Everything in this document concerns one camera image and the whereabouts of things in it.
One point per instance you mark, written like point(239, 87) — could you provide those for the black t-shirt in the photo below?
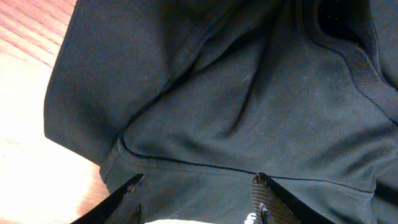
point(199, 96)

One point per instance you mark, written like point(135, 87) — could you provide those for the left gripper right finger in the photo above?
point(273, 204)

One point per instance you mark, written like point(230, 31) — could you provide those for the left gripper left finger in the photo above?
point(126, 205)

